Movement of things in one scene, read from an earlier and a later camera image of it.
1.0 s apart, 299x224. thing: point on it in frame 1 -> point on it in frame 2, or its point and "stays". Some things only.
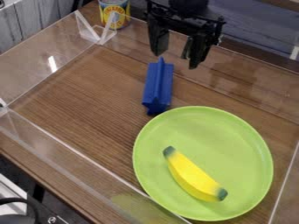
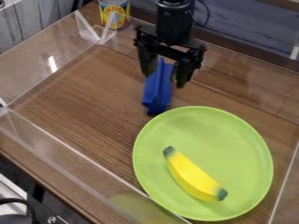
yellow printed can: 116,13 stays
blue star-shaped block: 157,86 stays
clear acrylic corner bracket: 95,32 stays
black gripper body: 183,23 -> 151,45
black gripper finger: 159,34 -> 147,58
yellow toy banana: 191,177 stays
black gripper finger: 196,46 -> 184,67
